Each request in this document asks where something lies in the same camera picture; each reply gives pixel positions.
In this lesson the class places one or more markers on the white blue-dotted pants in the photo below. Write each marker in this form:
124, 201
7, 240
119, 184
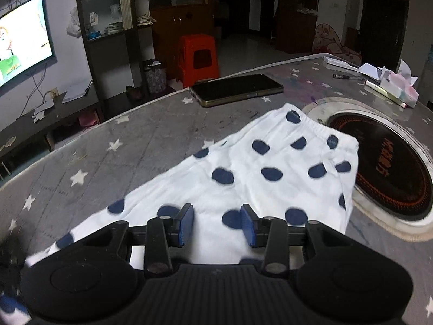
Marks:
236, 149

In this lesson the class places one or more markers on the dark display cabinet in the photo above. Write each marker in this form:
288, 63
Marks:
101, 54

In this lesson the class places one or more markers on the pink cloth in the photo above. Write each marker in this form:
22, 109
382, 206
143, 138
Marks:
88, 119

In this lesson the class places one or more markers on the white folded paper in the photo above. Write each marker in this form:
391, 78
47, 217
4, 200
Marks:
370, 71

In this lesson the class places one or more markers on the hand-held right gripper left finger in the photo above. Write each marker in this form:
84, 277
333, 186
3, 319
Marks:
186, 225

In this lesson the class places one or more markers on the dark television stand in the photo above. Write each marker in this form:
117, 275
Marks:
27, 125

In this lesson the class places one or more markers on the stack of white papers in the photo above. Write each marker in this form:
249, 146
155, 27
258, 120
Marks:
77, 92

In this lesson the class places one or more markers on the flat screen television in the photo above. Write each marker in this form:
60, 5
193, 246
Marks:
20, 40

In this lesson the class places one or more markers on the round black induction cooktop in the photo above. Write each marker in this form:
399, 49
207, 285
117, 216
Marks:
389, 169

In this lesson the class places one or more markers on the patterned trash bin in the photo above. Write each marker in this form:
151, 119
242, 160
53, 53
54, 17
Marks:
155, 78

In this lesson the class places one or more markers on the white glove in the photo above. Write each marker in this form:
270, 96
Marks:
42, 112

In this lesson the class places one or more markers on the patterned cushioned chair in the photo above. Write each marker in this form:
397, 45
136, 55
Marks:
333, 44

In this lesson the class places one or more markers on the red plastic stool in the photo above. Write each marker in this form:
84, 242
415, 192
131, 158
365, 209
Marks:
199, 61

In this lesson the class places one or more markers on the wall power socket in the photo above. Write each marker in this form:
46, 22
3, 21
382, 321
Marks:
52, 92

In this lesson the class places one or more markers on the white remote control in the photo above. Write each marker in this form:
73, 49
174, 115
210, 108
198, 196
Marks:
340, 63

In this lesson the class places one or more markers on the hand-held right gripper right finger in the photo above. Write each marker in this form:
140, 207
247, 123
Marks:
248, 225

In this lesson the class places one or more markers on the pastel tissue pack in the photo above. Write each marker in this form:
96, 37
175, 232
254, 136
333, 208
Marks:
401, 88

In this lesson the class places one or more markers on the white hanging plastic bag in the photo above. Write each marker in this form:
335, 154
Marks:
73, 23

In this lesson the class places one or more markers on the pair of brown shoes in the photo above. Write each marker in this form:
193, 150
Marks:
134, 92

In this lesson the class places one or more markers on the brown wooden bookcase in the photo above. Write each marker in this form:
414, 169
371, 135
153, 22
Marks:
299, 10

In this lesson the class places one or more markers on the dark wooden door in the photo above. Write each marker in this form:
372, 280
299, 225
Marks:
384, 23

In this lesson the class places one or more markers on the white highlighter marker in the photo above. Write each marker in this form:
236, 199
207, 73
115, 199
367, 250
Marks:
384, 92

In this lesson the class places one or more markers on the black pen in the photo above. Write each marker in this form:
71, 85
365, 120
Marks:
345, 77

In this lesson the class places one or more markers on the black smartphone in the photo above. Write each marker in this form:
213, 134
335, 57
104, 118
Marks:
236, 88

